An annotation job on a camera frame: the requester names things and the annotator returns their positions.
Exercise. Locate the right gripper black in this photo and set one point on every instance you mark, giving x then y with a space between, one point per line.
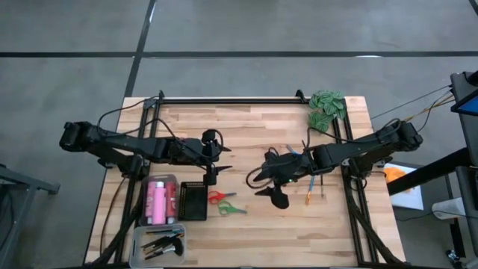
287 168

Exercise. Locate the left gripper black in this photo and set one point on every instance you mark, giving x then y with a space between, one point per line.
198 153

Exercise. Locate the blue scissors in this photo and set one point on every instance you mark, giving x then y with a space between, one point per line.
295 152

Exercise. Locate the blue and orange paintbrush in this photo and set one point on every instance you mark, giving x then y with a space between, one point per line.
309 194

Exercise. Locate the red scissors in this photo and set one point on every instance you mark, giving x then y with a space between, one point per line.
225 195

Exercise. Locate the short black paintbrush silver ferrule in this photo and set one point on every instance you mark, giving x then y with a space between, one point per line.
322 188

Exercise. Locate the green scissors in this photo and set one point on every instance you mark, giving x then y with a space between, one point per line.
235 211

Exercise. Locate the red paint bottle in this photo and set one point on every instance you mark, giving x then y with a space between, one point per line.
171 201

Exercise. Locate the light pink paint bottle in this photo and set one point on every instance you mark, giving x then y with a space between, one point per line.
159 205

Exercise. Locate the blue paintbrush yellow ends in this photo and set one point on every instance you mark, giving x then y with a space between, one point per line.
175 234

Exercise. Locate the black marker pen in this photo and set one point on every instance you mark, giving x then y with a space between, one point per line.
160 232

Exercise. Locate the long black paintbrush silver ferrule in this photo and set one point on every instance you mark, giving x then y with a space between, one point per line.
157 243

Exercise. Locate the thin black paintbrush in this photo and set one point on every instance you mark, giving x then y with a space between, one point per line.
158 247

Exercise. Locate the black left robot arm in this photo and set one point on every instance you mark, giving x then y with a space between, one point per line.
149 147

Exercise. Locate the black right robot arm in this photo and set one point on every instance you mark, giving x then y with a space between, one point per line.
354 149

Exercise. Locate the thin brown paintbrush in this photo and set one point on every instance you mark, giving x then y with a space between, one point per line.
303 143

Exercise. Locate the black mesh basket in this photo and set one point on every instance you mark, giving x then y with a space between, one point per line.
192 201

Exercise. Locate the green striped potted plant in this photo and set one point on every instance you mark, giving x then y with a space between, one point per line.
325 112

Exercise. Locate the orange cloth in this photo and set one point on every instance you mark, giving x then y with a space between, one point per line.
394 175

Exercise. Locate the clear plastic container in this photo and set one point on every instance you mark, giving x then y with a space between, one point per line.
138 261

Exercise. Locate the white sheet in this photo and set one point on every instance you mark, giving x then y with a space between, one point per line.
411 200

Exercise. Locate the black diagonal beam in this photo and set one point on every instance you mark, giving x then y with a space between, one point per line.
422 175

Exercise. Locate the white paper roll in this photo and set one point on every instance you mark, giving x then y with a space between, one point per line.
448 209

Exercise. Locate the grey metal stand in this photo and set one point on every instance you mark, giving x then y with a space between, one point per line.
22 183

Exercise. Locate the monitor with blue screen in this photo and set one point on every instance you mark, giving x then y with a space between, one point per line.
467 106

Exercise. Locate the black aluminium table frame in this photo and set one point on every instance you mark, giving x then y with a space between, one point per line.
231 101

